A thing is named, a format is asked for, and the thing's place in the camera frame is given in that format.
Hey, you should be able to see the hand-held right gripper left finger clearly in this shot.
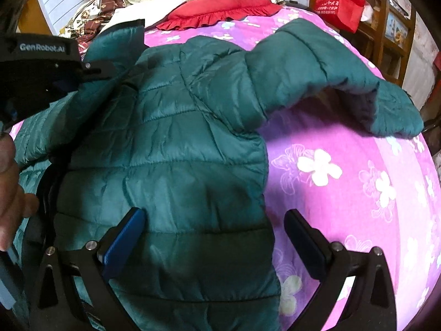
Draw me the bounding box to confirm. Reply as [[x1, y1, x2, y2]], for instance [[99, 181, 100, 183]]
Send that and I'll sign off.
[[33, 207, 147, 331]]

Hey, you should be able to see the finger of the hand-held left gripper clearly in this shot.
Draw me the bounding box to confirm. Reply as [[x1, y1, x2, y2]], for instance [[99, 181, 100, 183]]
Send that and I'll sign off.
[[81, 60, 117, 79]]

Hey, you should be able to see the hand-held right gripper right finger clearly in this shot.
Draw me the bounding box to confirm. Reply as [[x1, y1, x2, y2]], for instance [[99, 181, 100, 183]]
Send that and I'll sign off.
[[283, 209, 398, 331]]

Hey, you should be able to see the green puffer jacket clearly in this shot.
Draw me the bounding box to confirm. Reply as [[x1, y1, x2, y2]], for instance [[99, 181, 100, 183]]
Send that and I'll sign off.
[[7, 17, 425, 331]]

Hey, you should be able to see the person's left hand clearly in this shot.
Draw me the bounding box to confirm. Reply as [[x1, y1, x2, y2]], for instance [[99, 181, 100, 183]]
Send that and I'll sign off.
[[0, 134, 39, 253]]

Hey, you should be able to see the brown floral blanket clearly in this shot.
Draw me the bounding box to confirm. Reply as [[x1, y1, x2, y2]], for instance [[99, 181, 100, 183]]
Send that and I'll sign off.
[[58, 0, 130, 54]]

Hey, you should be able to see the pink floral bedsheet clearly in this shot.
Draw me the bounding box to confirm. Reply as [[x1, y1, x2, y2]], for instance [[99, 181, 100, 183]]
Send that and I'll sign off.
[[9, 5, 441, 331]]

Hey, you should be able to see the white pillow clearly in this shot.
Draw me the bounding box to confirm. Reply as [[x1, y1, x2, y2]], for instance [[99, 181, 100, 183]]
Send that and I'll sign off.
[[109, 0, 188, 30]]

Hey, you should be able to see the red ruffled pillow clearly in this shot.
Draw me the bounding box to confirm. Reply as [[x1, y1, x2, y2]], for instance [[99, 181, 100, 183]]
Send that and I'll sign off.
[[156, 0, 282, 32]]

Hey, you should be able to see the wooden shelf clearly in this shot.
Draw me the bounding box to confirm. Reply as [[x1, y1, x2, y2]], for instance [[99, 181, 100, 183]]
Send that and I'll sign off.
[[349, 0, 418, 87]]

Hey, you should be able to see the red shopping bag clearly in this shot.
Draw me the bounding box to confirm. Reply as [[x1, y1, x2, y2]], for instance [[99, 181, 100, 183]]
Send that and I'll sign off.
[[314, 0, 366, 34]]

